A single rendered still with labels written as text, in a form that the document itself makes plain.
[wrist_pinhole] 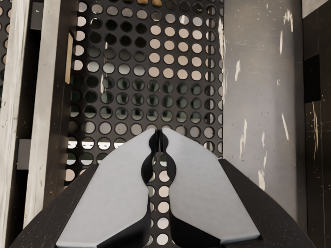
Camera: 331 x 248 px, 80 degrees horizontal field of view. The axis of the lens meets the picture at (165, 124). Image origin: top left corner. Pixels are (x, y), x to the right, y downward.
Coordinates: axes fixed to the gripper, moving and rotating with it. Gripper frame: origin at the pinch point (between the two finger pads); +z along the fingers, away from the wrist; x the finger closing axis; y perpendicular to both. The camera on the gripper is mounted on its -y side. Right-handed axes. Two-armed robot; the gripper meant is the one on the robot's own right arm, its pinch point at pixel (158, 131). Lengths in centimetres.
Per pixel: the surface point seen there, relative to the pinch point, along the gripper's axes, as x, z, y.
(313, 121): 28.1, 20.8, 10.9
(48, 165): -14.5, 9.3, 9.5
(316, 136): 28.0, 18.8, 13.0
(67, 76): -14.4, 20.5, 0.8
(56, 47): -13.3, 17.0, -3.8
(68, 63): -14.3, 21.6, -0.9
